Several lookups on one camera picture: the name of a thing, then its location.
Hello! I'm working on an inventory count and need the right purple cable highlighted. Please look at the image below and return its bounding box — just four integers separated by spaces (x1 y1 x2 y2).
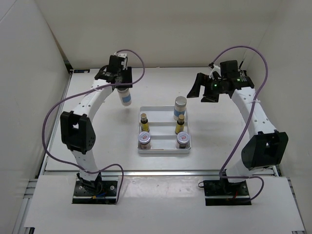
208 45 270 201

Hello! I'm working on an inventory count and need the white divided tray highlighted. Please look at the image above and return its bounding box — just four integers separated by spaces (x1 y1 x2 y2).
137 106 192 155

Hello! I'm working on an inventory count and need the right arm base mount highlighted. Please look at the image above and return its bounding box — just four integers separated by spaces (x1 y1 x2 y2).
198 178 251 206

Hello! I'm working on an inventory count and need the tall white spice jar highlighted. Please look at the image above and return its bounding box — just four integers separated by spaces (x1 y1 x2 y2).
117 88 132 106
174 96 187 120

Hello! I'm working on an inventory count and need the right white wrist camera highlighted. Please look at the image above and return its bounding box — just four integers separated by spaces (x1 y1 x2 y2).
209 62 221 80

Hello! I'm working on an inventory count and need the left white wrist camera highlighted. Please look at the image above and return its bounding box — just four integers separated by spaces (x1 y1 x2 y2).
114 52 128 70

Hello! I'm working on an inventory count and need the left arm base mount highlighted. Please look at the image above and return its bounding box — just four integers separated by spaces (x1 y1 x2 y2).
72 177 119 205

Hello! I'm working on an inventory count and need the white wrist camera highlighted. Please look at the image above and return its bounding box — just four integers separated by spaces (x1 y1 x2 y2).
209 62 221 80
114 52 128 70

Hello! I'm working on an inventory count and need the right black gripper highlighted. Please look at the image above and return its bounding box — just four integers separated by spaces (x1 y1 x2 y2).
186 73 226 103

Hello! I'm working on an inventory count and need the yellow label bottle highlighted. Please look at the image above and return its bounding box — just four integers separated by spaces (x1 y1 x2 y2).
175 114 185 134
140 113 150 132

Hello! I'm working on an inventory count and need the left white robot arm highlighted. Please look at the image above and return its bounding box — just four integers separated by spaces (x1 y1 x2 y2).
60 53 132 195

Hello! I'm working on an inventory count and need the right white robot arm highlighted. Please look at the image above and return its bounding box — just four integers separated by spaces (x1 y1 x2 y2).
187 60 289 195

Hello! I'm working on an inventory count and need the short red-logo jar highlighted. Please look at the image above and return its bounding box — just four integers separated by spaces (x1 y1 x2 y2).
175 131 191 149
138 131 151 150

